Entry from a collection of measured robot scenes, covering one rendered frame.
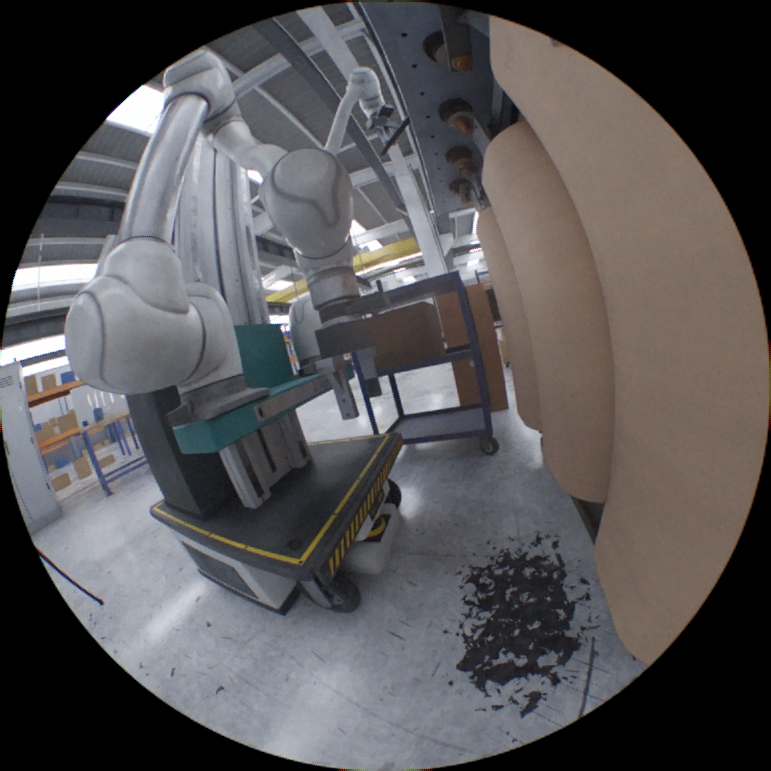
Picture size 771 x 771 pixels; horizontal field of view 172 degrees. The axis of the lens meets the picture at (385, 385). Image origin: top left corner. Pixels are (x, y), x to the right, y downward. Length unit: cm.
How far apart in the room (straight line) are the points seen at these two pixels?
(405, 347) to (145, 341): 114
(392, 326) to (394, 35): 120
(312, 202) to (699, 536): 50
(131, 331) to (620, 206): 53
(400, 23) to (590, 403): 93
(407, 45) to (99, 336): 81
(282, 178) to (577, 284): 50
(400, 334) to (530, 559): 110
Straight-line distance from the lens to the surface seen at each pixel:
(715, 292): 24
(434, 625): 74
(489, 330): 183
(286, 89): 1087
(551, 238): 57
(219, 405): 49
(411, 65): 83
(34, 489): 427
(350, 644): 77
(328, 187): 30
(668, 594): 38
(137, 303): 36
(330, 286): 44
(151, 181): 50
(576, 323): 55
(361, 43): 1026
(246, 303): 96
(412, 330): 127
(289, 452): 96
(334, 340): 40
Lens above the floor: 66
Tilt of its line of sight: 9 degrees down
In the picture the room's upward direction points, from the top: 15 degrees counter-clockwise
